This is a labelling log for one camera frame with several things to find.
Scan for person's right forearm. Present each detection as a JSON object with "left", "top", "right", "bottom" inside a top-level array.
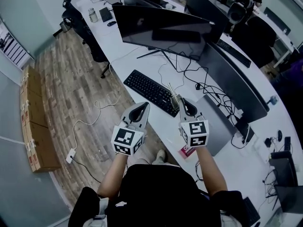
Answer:
[{"left": 195, "top": 147, "right": 229, "bottom": 197}]

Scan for red and white box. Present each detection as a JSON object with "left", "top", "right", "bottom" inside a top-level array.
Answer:
[{"left": 178, "top": 145, "right": 197, "bottom": 161}]

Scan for small white power strip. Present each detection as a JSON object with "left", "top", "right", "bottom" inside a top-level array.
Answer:
[{"left": 65, "top": 148, "right": 77, "bottom": 165}]

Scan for person's grey shoe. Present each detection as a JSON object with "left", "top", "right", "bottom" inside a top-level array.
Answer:
[{"left": 156, "top": 149, "right": 168, "bottom": 164}]

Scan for person's left forearm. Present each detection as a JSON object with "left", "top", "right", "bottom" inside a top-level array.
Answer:
[{"left": 97, "top": 153, "right": 130, "bottom": 198}]

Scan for curved black monitor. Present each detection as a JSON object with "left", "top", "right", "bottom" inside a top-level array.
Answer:
[{"left": 111, "top": 4, "right": 214, "bottom": 70}]

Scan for black docking box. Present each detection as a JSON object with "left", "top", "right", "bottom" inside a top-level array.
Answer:
[{"left": 233, "top": 116, "right": 256, "bottom": 143}]

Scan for dark flat monitor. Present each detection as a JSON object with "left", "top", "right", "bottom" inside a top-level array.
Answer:
[{"left": 184, "top": 0, "right": 230, "bottom": 44}]

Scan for person's black shirt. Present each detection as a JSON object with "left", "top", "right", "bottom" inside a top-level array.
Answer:
[{"left": 68, "top": 164, "right": 249, "bottom": 227}]

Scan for person's light grey trousers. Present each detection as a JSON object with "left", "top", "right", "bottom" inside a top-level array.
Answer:
[{"left": 136, "top": 157, "right": 180, "bottom": 168}]

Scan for small metal tool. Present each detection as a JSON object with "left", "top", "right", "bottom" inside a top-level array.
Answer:
[{"left": 167, "top": 82, "right": 182, "bottom": 111}]

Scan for black office chair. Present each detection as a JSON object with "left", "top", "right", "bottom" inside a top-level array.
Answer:
[
  {"left": 231, "top": 16, "right": 277, "bottom": 69},
  {"left": 62, "top": 0, "right": 110, "bottom": 79}
]

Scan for thin white cable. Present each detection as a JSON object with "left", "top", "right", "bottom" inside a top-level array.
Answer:
[{"left": 72, "top": 96, "right": 124, "bottom": 151}]

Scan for wide grey monitor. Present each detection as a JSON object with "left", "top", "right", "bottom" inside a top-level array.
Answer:
[{"left": 200, "top": 42, "right": 270, "bottom": 125}]

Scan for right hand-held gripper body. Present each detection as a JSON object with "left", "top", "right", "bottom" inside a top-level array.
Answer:
[{"left": 178, "top": 113, "right": 210, "bottom": 148}]

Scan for clear glass jar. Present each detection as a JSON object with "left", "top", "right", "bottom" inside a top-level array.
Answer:
[{"left": 88, "top": 7, "right": 99, "bottom": 23}]

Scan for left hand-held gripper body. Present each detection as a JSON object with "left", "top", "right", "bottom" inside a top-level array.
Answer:
[{"left": 111, "top": 121, "right": 150, "bottom": 156}]

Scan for grey laptop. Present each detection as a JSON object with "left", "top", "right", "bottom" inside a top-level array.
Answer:
[{"left": 196, "top": 94, "right": 238, "bottom": 157}]

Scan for row of cardboard boxes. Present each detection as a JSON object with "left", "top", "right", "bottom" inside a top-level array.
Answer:
[{"left": 20, "top": 64, "right": 62, "bottom": 174}]

